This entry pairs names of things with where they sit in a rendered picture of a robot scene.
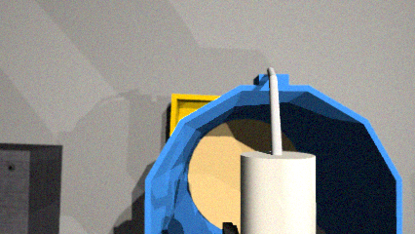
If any yellow shallow tray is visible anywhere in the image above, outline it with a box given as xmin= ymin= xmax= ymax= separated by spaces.
xmin=170 ymin=95 xmax=219 ymax=135

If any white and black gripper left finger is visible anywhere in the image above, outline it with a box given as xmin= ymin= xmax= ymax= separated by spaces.
xmin=222 ymin=222 xmax=239 ymax=234

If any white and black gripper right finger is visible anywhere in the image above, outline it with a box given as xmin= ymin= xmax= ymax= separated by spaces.
xmin=316 ymin=225 xmax=326 ymax=234

